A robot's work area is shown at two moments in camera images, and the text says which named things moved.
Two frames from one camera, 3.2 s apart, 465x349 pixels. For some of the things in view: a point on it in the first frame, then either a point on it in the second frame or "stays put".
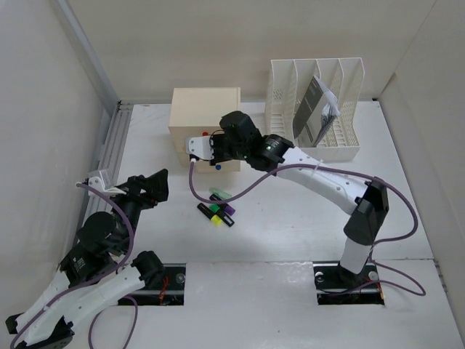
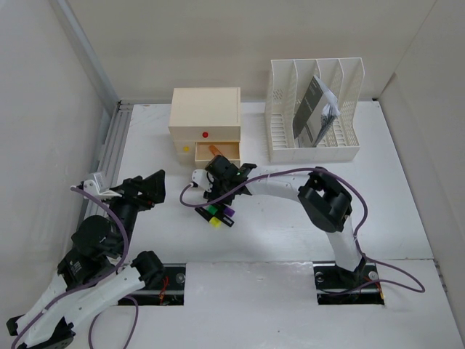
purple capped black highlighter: x=225 y=207 stays put
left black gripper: x=155 y=185 stays put
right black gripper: x=215 y=139 -> x=212 y=195
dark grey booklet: x=316 y=113 stays put
